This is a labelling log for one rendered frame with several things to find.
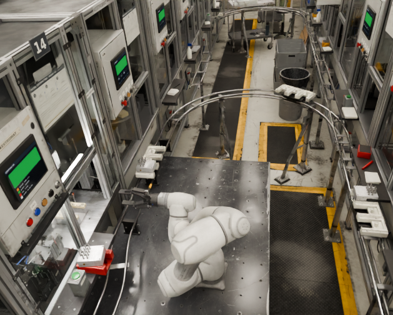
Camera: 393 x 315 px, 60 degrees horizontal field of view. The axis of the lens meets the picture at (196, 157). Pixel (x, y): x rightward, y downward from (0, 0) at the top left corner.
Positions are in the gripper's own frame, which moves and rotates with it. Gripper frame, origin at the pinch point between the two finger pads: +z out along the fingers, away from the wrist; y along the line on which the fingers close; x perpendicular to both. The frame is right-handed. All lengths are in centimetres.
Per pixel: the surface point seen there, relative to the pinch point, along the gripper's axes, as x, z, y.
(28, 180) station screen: 41, 18, 47
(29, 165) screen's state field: 37, 18, 52
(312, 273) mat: -41, -122, -111
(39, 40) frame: -1, 21, 91
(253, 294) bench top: 24, -76, -44
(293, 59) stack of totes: -351, -116, -57
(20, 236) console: 55, 20, 28
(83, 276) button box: 45.8, 8.0, -11.1
